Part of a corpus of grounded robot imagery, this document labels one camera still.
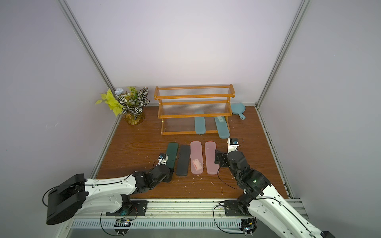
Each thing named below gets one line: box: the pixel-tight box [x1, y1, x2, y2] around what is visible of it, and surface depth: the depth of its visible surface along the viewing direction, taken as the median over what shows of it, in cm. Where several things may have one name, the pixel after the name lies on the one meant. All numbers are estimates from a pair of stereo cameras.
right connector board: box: [239, 217, 258, 235], surface depth 71 cm
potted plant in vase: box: [95, 86, 151, 126], surface depth 92 cm
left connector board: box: [114, 219, 132, 235], surface depth 72 cm
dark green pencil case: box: [166, 142, 180, 169], surface depth 96 cm
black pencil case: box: [175, 144, 191, 177], surface depth 90 cm
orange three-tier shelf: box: [153, 84, 236, 136], surface depth 105 cm
